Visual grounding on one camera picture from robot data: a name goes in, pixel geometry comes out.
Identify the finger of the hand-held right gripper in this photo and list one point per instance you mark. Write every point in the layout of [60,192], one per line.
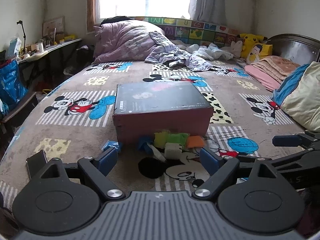
[285,140]
[300,160]

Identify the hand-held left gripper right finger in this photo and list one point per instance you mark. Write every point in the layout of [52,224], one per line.
[208,161]

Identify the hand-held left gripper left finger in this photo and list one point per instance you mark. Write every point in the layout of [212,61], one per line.
[108,160]

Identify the blue packet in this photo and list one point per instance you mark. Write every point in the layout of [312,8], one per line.
[111,145]
[144,143]

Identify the orange sponge block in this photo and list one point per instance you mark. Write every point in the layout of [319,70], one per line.
[196,142]

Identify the bright green packet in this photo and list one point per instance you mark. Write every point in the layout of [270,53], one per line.
[180,138]

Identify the white charger plug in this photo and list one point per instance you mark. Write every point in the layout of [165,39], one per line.
[172,152]

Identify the white packet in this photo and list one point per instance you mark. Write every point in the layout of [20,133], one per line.
[157,153]

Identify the dark red cardboard box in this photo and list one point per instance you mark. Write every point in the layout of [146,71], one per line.
[160,97]

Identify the cartoon mouse printed blanket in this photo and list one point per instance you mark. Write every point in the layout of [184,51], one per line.
[75,140]

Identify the blue cloth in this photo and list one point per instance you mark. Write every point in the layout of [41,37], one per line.
[290,85]

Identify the folded pink blanket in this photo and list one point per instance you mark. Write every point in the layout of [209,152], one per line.
[270,72]

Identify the dark wooden headboard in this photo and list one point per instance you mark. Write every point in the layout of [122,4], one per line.
[292,46]

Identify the wooden chair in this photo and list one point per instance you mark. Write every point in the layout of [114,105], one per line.
[20,107]

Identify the yellow plush toy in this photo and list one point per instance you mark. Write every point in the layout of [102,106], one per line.
[250,40]

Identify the white plastic bags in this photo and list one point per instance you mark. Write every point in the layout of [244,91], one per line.
[212,51]

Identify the lavender patterned clothes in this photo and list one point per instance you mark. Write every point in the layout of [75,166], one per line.
[165,52]

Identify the purple quilt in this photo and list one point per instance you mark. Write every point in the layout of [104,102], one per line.
[125,40]

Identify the blue plastic bag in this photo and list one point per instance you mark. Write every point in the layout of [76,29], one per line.
[11,82]

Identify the dark desk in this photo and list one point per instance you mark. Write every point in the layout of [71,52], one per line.
[62,42]

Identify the yellow boxes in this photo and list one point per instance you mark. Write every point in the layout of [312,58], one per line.
[66,38]

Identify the colourful alphabet foam mat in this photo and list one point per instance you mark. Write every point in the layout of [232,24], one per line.
[195,30]

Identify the white cup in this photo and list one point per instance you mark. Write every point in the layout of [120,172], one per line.
[39,47]

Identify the black cloth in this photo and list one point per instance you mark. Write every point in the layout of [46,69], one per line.
[115,19]

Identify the cardboard board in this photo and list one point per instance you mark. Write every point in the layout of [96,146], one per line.
[53,25]

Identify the grey curtain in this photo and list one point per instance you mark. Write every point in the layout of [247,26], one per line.
[212,0]

